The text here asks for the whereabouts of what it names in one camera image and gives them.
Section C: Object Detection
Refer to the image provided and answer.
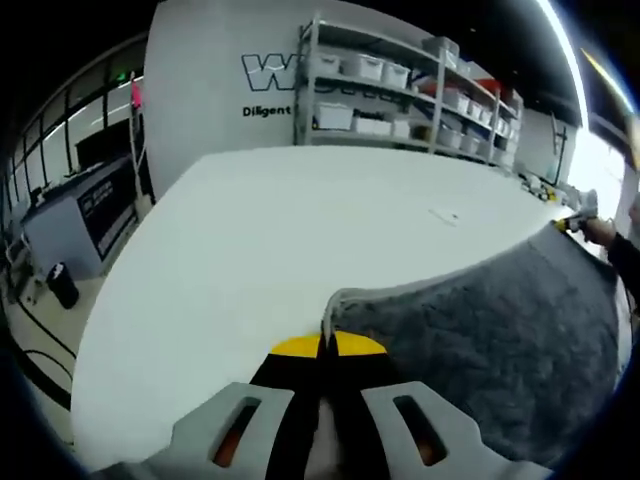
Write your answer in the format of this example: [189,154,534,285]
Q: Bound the grey fluffy towel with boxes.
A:
[322,218,622,469]

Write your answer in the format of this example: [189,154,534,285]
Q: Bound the person's right hand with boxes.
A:
[582,217,619,249]

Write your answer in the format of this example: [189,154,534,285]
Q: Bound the person's left hand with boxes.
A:
[304,402,364,474]

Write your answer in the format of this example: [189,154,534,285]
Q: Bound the white and yellow gadget pile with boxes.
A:
[519,172,569,205]

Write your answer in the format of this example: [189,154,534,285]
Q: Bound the grey metal stand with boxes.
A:
[549,112,570,185]

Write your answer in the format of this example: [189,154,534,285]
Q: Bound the long ceiling light strip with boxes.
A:
[538,0,592,132]

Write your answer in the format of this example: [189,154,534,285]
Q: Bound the grey metal shelf unit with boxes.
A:
[294,12,524,166]

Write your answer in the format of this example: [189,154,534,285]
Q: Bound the black round bin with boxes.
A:
[46,262,80,310]

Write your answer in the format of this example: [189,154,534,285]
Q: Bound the rows of white storage bins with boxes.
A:
[312,37,519,161]

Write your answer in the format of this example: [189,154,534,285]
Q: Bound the grey equipment cabinet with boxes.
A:
[22,157,139,261]

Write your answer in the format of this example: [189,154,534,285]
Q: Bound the black monitor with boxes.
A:
[74,130,136,176]

